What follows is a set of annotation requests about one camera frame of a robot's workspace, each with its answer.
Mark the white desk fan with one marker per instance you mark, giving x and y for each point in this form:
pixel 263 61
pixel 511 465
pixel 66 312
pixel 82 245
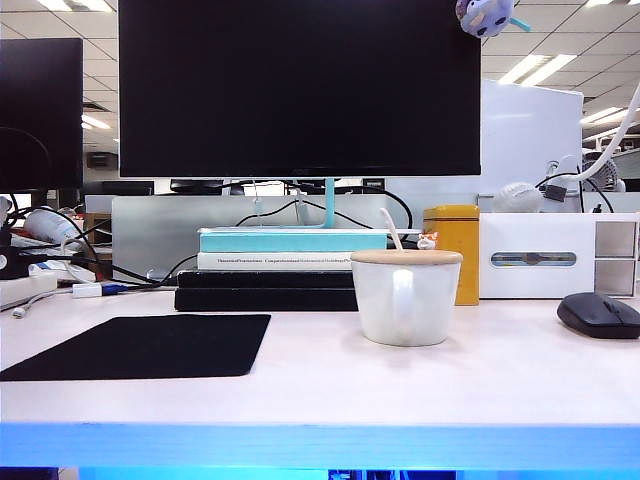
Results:
pixel 607 175

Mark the thin black box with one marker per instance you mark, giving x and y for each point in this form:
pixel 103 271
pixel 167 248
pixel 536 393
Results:
pixel 265 279

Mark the white board panel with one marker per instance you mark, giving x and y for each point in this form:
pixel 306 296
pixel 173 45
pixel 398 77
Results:
pixel 530 135

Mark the white gooseneck tube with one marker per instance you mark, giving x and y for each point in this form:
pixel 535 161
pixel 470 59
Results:
pixel 619 145

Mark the teal monitor stand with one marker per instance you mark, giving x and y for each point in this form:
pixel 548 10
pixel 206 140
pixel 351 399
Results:
pixel 330 200

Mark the white usb adapter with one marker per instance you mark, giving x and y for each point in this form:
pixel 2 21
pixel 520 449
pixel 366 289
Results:
pixel 87 290

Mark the white tissue box organizer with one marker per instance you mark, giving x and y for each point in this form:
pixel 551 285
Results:
pixel 535 280

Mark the small orange cat figurine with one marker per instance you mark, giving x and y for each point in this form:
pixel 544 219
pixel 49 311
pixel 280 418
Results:
pixel 426 242

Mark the white spoon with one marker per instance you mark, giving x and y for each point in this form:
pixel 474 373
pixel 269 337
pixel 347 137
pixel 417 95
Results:
pixel 392 230

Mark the round wooden mug lid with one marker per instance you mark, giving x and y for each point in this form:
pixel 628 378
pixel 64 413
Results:
pixel 406 256

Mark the white power strip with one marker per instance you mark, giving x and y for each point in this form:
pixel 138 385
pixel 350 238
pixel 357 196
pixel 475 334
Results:
pixel 25 290

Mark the white book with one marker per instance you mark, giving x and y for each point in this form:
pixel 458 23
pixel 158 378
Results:
pixel 275 260

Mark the large black monitor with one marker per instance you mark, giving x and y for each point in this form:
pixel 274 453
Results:
pixel 300 85

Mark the black plug adapter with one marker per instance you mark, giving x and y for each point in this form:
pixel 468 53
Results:
pixel 556 193

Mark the white ceramic mug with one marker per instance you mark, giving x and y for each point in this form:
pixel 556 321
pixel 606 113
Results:
pixel 380 305

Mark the white paper cup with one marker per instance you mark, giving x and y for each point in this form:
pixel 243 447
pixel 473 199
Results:
pixel 50 225

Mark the yellow tin canister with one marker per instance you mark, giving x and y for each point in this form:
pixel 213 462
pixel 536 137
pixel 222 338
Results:
pixel 467 245

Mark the purple plush toy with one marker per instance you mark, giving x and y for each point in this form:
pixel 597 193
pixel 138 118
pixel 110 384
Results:
pixel 482 17

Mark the thick black box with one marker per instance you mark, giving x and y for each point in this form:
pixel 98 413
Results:
pixel 265 299

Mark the black mouse pad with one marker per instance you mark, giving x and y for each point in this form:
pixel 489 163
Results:
pixel 150 346

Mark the black computer mouse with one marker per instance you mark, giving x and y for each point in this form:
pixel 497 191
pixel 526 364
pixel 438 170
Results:
pixel 595 316

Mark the small black monitor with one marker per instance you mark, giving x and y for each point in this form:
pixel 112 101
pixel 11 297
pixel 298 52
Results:
pixel 40 100

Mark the teal book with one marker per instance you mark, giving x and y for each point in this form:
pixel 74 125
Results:
pixel 290 241

